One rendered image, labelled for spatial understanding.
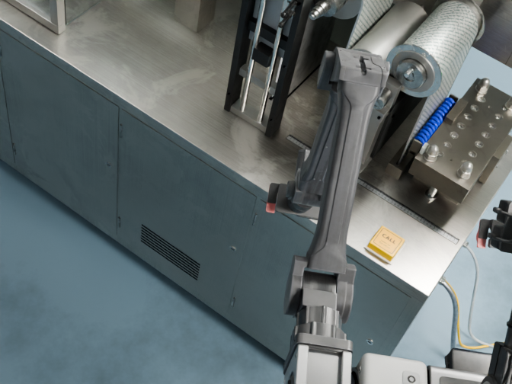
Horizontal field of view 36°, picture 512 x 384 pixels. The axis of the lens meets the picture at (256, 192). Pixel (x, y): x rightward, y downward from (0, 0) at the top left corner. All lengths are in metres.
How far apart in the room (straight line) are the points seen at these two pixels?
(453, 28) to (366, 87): 0.82
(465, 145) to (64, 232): 1.56
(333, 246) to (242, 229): 1.07
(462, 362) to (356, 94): 0.44
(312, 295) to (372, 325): 1.04
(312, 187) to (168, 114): 0.74
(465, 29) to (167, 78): 0.84
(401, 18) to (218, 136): 0.58
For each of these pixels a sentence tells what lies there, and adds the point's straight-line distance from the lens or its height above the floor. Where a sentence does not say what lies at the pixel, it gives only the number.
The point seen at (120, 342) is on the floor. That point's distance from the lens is 2.83.
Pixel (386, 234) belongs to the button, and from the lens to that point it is 2.06.
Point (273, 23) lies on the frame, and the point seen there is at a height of 1.25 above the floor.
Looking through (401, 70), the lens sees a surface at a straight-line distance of 1.98.
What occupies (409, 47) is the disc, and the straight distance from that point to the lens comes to 1.96.
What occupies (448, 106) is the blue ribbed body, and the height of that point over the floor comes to 1.04.
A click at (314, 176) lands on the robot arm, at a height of 1.35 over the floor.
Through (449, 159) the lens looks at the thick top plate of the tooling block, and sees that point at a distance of 2.14.
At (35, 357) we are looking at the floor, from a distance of 2.82.
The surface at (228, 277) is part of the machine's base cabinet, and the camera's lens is 2.57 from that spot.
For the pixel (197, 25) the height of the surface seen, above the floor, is 0.93.
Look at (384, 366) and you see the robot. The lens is 1.18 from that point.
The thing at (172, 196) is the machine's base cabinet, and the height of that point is 0.57.
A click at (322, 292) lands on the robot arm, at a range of 1.27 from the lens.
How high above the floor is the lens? 2.54
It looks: 52 degrees down
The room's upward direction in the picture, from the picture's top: 14 degrees clockwise
